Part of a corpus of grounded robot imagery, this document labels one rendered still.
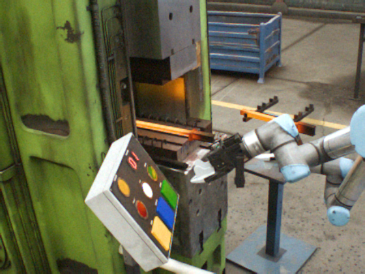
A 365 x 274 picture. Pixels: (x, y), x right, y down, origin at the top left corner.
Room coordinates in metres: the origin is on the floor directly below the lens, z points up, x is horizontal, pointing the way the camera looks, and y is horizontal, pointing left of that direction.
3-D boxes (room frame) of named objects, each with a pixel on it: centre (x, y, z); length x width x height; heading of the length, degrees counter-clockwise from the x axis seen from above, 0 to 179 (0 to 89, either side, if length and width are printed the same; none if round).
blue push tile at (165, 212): (1.11, 0.06, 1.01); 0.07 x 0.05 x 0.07; 173
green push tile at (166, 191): (1.21, 0.05, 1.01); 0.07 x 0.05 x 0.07; 173
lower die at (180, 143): (1.76, 0.14, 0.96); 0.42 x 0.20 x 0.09; 58
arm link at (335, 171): (1.35, -0.57, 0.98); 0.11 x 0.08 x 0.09; 58
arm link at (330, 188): (1.33, -0.56, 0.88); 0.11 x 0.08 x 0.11; 166
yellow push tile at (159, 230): (1.01, 0.07, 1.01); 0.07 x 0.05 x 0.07; 173
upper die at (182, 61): (1.76, 0.14, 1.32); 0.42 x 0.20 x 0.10; 58
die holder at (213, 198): (1.81, 0.12, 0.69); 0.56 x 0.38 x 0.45; 58
